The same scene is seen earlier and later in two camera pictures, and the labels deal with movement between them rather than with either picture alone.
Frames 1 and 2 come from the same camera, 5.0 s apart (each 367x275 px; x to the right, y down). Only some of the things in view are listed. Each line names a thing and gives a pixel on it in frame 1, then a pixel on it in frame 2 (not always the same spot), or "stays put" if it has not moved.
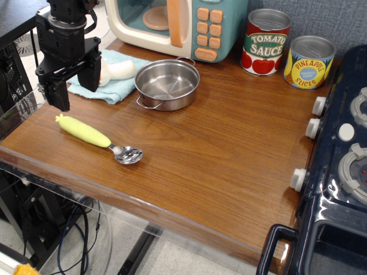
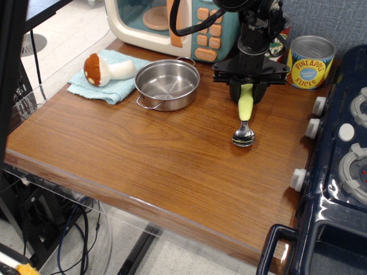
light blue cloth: [116, 89] stays put
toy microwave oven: [209, 31] stays put
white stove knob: [297, 179] stays put
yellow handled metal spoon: [123, 154] -> [244, 136]
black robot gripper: [66, 52] -> [251, 67]
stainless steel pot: [167, 85] stays put
